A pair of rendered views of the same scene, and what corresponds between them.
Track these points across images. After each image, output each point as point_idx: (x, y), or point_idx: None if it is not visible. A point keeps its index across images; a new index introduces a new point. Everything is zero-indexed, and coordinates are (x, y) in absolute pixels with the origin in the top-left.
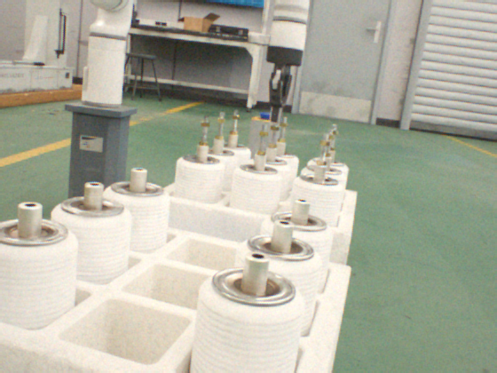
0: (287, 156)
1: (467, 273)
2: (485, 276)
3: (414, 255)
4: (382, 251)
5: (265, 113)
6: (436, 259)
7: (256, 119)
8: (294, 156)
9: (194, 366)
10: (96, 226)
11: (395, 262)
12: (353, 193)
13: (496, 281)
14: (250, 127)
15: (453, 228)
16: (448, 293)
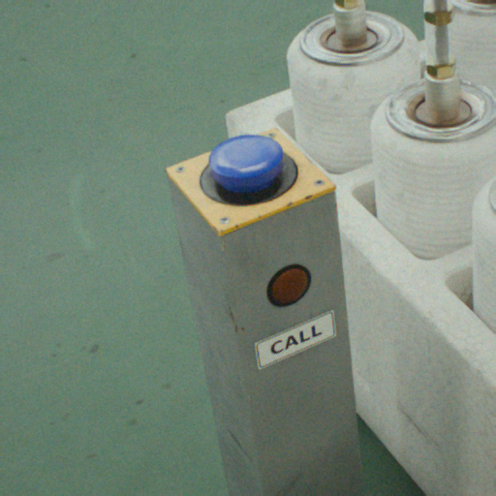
0: (459, 78)
1: (47, 151)
2: (27, 134)
3: (21, 240)
4: (75, 280)
5: (262, 148)
6: (4, 208)
7: (322, 172)
8: (422, 80)
9: None
10: None
11: (134, 233)
12: (260, 104)
13: (43, 116)
14: (338, 220)
15: None
16: (225, 126)
